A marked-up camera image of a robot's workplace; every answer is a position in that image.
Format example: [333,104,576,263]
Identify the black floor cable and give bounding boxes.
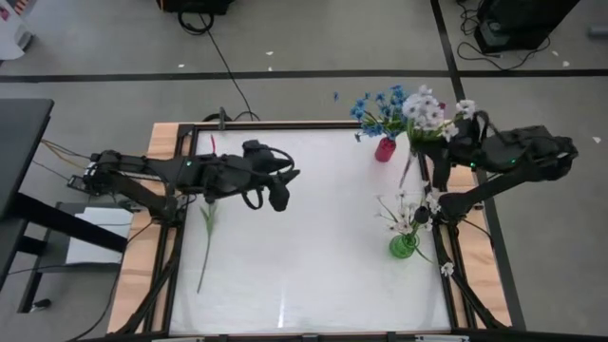
[176,9,261,123]

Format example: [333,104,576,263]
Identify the black power adapter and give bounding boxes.
[66,174,99,196]

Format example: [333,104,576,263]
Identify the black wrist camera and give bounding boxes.
[450,116,482,140]
[240,139,295,176]

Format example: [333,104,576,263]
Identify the black tulip with green leaves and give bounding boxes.
[196,200,219,295]

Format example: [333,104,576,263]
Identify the yellow orange wire bundle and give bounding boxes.
[39,137,96,172]

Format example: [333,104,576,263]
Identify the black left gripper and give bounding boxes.
[202,150,302,213]

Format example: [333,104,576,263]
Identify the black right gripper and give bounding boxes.
[413,136,484,192]

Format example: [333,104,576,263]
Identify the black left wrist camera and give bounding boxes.
[240,139,295,176]

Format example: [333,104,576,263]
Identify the light wooden base board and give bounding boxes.
[107,121,513,333]

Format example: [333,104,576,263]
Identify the white flat box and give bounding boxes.
[64,205,135,266]

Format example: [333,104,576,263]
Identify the green glass vase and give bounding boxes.
[389,232,423,260]

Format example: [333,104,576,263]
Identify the blue artificial flower bunch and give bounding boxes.
[332,84,410,143]

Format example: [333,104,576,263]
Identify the leafy white flower bunch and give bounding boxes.
[397,84,478,189]

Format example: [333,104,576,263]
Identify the black computer tower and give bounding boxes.
[473,0,582,55]
[155,0,238,16]

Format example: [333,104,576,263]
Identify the black desk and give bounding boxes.
[0,98,130,314]

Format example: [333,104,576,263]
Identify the black tangled floor cables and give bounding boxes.
[455,0,553,72]

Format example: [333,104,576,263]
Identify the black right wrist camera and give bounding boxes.
[450,116,482,140]

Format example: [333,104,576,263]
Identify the red glass vase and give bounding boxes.
[373,136,398,164]

